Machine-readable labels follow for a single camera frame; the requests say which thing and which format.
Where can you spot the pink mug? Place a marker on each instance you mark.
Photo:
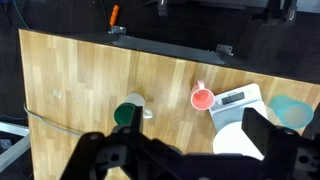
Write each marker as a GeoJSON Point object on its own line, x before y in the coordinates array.
{"type": "Point", "coordinates": [202, 99]}

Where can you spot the white plate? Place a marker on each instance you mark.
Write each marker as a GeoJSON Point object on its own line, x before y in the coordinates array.
{"type": "Point", "coordinates": [230, 140]}

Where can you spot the white mug green inside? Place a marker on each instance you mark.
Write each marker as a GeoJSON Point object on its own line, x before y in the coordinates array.
{"type": "Point", "coordinates": [124, 114]}

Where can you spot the silver metal bracket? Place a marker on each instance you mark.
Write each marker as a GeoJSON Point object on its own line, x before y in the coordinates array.
{"type": "Point", "coordinates": [224, 49]}
{"type": "Point", "coordinates": [117, 30]}

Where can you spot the teal plastic cup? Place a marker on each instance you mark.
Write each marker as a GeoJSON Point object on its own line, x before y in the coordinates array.
{"type": "Point", "coordinates": [293, 113]}

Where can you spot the white table leg frame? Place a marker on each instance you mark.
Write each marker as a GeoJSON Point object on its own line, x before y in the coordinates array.
{"type": "Point", "coordinates": [13, 146]}

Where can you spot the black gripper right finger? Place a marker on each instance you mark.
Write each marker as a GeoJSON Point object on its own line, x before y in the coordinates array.
{"type": "Point", "coordinates": [258, 128]}

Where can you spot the black metal table rail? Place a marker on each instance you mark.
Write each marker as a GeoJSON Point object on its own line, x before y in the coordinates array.
{"type": "Point", "coordinates": [166, 49]}

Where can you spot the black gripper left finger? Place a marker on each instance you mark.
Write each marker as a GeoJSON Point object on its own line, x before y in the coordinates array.
{"type": "Point", "coordinates": [137, 116]}

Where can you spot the white kitchen scale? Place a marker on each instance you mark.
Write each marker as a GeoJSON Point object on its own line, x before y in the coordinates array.
{"type": "Point", "coordinates": [230, 110]}

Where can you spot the clear tape piece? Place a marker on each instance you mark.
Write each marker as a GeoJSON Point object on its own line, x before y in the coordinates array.
{"type": "Point", "coordinates": [58, 93]}

